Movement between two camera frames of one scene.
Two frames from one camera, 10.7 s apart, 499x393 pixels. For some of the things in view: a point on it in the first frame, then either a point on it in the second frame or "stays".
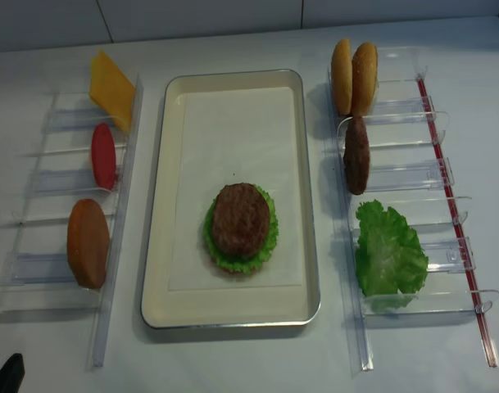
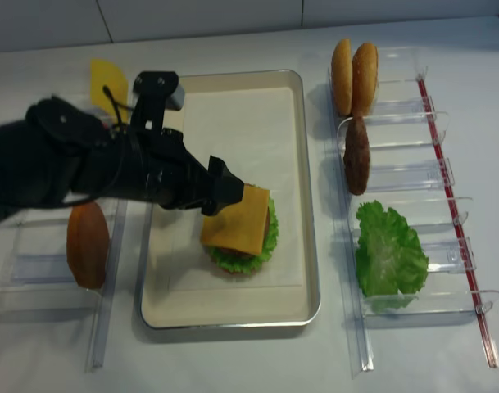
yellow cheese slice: [111, 89] to [241, 227]
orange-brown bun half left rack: [88, 242] stays
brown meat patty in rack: [357, 155] stays
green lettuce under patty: [245, 264] stays
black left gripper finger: [9, 378] to [154, 165]
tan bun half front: [364, 79] stays
